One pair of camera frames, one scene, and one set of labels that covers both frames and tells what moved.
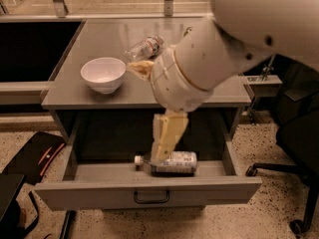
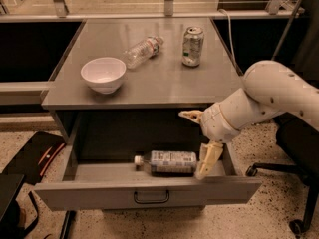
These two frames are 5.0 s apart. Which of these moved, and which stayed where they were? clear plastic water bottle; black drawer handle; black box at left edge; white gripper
Moved: white gripper
Stayed: clear plastic water bottle; black drawer handle; black box at left edge
